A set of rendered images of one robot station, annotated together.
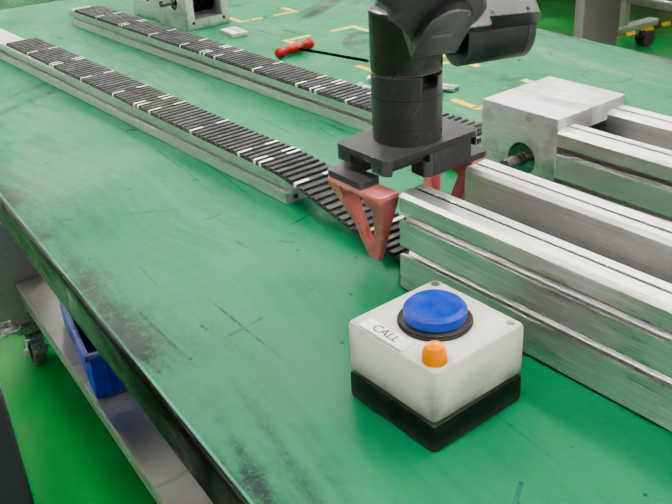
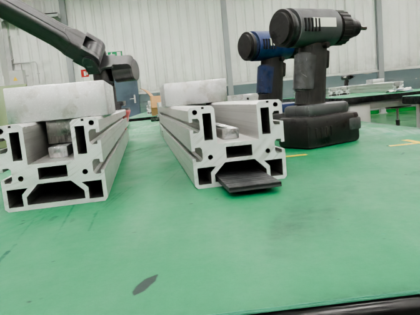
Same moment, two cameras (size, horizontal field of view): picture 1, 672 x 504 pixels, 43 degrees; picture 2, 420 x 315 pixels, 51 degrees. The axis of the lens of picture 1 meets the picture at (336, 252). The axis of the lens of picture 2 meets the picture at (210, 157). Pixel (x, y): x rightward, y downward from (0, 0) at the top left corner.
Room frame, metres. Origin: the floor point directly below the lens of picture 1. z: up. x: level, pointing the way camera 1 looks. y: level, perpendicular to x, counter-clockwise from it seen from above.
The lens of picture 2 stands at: (-0.31, -0.93, 0.87)
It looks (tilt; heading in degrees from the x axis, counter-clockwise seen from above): 8 degrees down; 29
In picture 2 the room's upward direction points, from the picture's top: 5 degrees counter-clockwise
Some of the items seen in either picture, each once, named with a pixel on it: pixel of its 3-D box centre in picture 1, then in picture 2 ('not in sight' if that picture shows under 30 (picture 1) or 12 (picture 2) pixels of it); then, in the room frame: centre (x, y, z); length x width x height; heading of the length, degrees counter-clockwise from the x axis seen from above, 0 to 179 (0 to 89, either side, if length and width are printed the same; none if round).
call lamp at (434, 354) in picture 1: (434, 351); not in sight; (0.41, -0.05, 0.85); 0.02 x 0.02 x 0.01
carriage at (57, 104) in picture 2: not in sight; (69, 112); (0.11, -0.48, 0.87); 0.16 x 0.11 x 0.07; 37
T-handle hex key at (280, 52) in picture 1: (328, 53); not in sight; (1.30, -0.01, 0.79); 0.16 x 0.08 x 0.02; 48
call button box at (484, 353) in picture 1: (444, 353); not in sight; (0.46, -0.07, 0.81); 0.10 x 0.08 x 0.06; 127
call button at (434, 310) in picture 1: (435, 315); not in sight; (0.45, -0.06, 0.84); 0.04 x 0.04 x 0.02
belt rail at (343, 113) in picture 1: (212, 60); not in sight; (1.28, 0.17, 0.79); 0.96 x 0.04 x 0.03; 37
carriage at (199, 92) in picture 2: not in sight; (191, 100); (0.42, -0.48, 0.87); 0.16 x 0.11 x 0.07; 37
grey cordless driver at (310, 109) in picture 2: not in sight; (327, 77); (0.44, -0.74, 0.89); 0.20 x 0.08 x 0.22; 150
